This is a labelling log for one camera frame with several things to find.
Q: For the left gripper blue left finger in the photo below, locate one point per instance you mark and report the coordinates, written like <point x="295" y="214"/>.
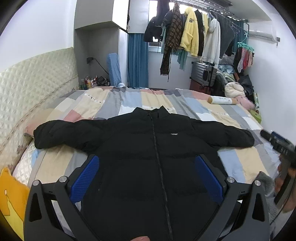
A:
<point x="81" y="178"/>

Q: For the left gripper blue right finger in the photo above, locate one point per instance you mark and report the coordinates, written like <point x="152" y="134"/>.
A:
<point x="212" y="178"/>

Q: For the black puffer jacket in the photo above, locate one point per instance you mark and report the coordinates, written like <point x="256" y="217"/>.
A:
<point x="147" y="183"/>

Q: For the metal clothes rack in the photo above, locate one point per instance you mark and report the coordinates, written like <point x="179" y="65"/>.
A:
<point x="215" y="6"/>

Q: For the person's right hand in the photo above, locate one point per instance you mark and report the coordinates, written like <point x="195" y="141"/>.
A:
<point x="285" y="186"/>

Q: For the patchwork bed quilt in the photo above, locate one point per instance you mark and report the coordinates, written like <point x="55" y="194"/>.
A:
<point x="107" y="102"/>

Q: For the yellow cartoon pillow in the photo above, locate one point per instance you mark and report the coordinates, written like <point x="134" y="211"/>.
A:
<point x="14" y="196"/>

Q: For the nightstand bottles clutter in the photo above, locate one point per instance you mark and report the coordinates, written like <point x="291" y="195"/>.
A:
<point x="88" y="82"/>

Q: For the grey ribbed suitcase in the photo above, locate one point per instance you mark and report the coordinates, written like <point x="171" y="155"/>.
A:
<point x="202" y="77"/>

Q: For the cream quilted headboard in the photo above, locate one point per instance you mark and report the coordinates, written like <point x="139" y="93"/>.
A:
<point x="28" y="87"/>

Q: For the blue covered chair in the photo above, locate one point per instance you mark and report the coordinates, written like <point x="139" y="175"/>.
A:
<point x="114" y="69"/>

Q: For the teal sock hanger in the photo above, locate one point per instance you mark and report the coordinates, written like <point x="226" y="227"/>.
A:
<point x="244" y="45"/>

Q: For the white hoodie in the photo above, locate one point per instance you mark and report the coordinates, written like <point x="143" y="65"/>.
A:
<point x="212" y="44"/>

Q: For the white air conditioner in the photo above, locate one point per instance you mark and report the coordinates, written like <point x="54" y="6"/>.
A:
<point x="263" y="30"/>

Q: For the yellow fleece hoodie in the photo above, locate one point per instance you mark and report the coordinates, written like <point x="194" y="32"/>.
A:
<point x="190" y="37"/>

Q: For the dark grey hanging coat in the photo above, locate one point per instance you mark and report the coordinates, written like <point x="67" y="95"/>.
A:
<point x="227" y="34"/>

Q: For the plaid brown scarf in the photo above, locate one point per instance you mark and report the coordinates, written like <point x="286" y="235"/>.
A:
<point x="172" y="40"/>

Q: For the blue curtain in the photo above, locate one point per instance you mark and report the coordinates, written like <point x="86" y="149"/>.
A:
<point x="138" y="55"/>

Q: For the black hanging jacket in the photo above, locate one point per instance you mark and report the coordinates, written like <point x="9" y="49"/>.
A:
<point x="154" y="27"/>

